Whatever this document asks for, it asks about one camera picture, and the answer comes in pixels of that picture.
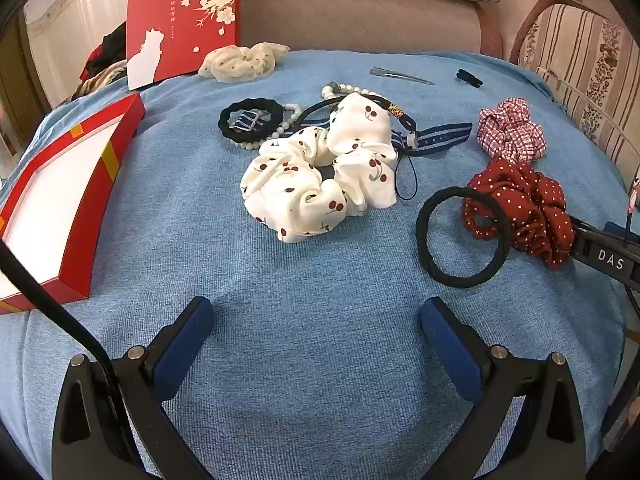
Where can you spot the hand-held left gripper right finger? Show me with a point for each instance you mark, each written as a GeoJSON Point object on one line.
{"type": "Point", "coordinates": [450, 340]}

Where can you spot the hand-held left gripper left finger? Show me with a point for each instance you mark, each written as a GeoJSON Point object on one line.
{"type": "Point", "coordinates": [185, 340]}

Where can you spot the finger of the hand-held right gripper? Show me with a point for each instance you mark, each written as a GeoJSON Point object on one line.
{"type": "Point", "coordinates": [592, 229]}

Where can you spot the red polka dot scrunchie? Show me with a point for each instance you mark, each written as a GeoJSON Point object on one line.
{"type": "Point", "coordinates": [530, 210]}

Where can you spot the red box tray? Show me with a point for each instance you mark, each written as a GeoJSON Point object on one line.
{"type": "Point", "coordinates": [50, 210]}

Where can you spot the white cherry print scrunchie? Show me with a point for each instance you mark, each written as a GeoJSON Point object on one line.
{"type": "Point", "coordinates": [295, 175]}

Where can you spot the blue blanket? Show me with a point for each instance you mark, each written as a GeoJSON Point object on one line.
{"type": "Point", "coordinates": [300, 285]}

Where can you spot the red plaid scrunchie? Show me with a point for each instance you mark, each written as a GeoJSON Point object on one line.
{"type": "Point", "coordinates": [510, 130]}

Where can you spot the small black hair clip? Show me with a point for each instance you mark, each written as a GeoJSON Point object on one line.
{"type": "Point", "coordinates": [467, 77]}

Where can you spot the rattan armchair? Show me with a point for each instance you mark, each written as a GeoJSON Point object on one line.
{"type": "Point", "coordinates": [525, 22]}

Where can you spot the silver hair clip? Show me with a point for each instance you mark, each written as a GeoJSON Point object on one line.
{"type": "Point", "coordinates": [395, 75]}

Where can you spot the beige patterned scarf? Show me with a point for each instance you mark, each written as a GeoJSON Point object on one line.
{"type": "Point", "coordinates": [100, 82]}

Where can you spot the cream dotted scrunchie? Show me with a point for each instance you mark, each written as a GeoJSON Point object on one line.
{"type": "Point", "coordinates": [240, 62]}

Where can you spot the red garment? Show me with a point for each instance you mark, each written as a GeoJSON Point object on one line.
{"type": "Point", "coordinates": [92, 62]}

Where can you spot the black garment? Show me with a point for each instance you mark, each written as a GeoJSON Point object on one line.
{"type": "Point", "coordinates": [115, 42]}

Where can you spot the brown sofa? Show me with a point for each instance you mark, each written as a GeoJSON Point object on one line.
{"type": "Point", "coordinates": [350, 15]}

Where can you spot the red box lid, cat print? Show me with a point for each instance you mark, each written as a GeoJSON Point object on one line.
{"type": "Point", "coordinates": [165, 10]}

